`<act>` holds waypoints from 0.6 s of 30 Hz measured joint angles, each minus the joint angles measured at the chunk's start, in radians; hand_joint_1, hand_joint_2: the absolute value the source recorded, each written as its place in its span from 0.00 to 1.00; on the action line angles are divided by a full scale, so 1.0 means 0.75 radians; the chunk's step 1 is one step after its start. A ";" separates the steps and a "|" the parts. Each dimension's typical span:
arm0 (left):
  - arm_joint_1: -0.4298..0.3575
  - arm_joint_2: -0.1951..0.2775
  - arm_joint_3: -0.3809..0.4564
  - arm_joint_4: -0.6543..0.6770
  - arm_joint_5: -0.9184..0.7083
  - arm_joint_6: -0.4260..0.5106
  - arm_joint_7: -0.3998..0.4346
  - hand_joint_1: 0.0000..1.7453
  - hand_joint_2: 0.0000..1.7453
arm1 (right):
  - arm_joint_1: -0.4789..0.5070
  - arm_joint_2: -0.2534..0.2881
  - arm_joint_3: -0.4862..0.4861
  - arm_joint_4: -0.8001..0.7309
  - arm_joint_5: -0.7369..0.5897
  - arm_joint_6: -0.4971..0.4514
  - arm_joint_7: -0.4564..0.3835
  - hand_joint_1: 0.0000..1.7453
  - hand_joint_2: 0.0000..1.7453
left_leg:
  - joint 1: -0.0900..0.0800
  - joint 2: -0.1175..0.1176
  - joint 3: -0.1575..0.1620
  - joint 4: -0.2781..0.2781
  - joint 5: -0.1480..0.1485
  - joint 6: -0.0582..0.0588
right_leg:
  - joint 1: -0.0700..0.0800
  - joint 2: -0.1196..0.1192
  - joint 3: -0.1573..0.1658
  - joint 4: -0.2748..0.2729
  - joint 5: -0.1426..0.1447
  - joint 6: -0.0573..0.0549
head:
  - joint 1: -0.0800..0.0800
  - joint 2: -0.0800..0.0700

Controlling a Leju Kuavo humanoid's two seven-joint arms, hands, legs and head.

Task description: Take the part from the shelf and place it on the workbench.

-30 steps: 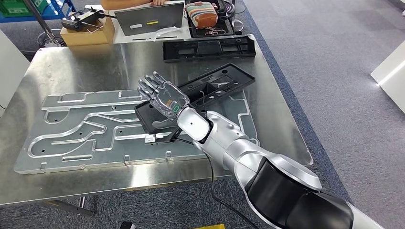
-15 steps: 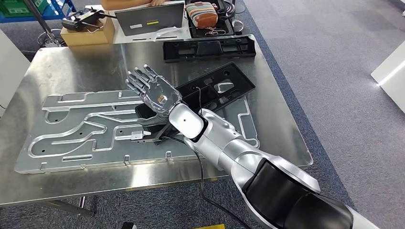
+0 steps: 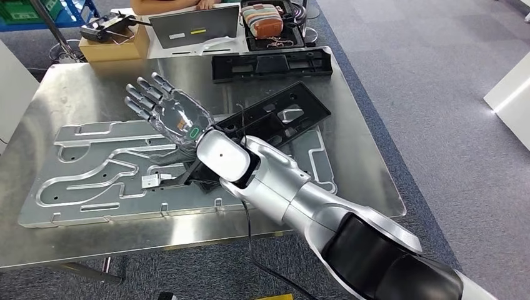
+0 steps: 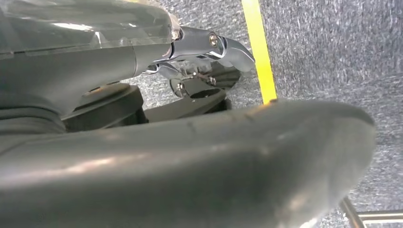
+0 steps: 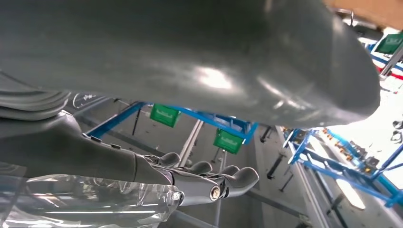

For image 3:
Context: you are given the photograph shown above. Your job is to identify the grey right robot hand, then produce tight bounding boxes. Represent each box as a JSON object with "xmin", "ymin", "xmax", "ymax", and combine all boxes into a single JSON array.
[{"xmin": 124, "ymin": 72, "xmax": 216, "ymax": 166}]

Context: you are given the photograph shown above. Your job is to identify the black plastic part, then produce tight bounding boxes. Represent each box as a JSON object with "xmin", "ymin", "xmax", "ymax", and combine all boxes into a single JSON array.
[
  {"xmin": 211, "ymin": 47, "xmax": 334, "ymax": 84},
  {"xmin": 184, "ymin": 81, "xmax": 332, "ymax": 193}
]

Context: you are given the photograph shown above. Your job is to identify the stainless steel workbench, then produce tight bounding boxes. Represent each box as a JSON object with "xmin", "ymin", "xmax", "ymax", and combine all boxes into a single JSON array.
[{"xmin": 0, "ymin": 45, "xmax": 408, "ymax": 286}]

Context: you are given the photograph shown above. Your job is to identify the grey laptop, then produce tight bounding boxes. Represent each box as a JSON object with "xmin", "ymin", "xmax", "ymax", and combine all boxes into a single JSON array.
[{"xmin": 149, "ymin": 4, "xmax": 241, "ymax": 49}]

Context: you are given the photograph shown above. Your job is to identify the striped fabric pouch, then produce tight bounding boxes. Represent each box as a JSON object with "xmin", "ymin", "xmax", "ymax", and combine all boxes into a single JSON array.
[{"xmin": 241, "ymin": 3, "xmax": 285, "ymax": 39}]

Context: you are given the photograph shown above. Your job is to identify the cardboard box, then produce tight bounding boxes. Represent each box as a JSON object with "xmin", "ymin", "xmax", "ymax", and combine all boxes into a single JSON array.
[{"xmin": 78, "ymin": 24, "xmax": 151, "ymax": 64}]

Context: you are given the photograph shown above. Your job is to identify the black plastic tray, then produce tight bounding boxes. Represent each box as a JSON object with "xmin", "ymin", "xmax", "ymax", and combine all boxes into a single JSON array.
[{"xmin": 240, "ymin": 0, "xmax": 306, "ymax": 52}]

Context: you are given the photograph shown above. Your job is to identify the grey moulded fixture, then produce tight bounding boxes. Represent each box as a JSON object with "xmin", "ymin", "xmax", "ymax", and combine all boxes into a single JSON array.
[{"xmin": 17, "ymin": 120, "xmax": 338, "ymax": 229}]

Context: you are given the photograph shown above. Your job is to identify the black remote controller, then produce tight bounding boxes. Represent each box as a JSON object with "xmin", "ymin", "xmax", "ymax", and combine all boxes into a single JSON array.
[{"xmin": 79, "ymin": 11, "xmax": 138, "ymax": 43}]

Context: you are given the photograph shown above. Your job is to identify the white cabinet panel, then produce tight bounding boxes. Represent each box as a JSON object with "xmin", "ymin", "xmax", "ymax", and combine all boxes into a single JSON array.
[{"xmin": 0, "ymin": 39, "xmax": 41, "ymax": 155}]

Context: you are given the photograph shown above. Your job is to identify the green plastic crate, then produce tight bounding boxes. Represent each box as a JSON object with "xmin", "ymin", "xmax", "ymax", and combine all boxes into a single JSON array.
[{"xmin": 0, "ymin": 0, "xmax": 59, "ymax": 24}]

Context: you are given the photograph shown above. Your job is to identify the white display plinth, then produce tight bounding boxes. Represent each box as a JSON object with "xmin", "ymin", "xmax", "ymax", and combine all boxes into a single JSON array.
[{"xmin": 483, "ymin": 51, "xmax": 530, "ymax": 152}]

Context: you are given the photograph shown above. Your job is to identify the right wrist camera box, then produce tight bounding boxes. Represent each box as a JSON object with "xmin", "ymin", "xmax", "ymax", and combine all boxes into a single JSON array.
[{"xmin": 141, "ymin": 159, "xmax": 208, "ymax": 191}]

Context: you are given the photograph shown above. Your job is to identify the small metal chain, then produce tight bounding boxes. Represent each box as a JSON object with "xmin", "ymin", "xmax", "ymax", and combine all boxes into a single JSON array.
[{"xmin": 264, "ymin": 36, "xmax": 296, "ymax": 49}]

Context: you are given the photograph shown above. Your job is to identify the blue metal frame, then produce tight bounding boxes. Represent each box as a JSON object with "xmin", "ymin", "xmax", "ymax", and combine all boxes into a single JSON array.
[{"xmin": 0, "ymin": 0, "xmax": 100, "ymax": 33}]

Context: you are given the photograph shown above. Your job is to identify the black camera cable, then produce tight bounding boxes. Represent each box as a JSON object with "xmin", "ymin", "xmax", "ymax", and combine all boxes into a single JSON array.
[{"xmin": 240, "ymin": 201, "xmax": 319, "ymax": 300}]

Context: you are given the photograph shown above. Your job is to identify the chrome stanchion post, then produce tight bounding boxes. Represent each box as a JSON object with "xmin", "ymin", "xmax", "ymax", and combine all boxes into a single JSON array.
[{"xmin": 29, "ymin": 0, "xmax": 87, "ymax": 65}]

